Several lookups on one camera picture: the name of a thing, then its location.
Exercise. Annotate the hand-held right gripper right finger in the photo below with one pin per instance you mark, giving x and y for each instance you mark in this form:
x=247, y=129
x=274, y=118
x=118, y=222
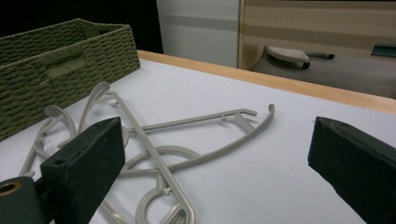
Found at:
x=358, y=168

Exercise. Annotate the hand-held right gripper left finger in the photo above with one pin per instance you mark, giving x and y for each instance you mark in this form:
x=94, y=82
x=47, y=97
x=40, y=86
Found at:
x=87, y=161

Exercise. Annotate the beige plastic hanger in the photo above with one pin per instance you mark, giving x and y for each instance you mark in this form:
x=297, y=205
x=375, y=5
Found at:
x=218, y=152
x=62, y=113
x=146, y=143

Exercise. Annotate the white cabinet panel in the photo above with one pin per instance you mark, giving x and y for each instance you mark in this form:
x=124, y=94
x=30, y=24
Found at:
x=199, y=31

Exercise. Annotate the green woven basket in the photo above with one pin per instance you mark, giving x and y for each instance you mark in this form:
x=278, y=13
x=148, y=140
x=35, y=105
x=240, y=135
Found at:
x=62, y=71

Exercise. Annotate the striped wooden panel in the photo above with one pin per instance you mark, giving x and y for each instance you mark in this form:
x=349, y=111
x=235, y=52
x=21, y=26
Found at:
x=317, y=25

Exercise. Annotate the dark teal object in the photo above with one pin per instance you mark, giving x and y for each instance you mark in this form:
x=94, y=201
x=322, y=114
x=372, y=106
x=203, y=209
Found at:
x=384, y=50

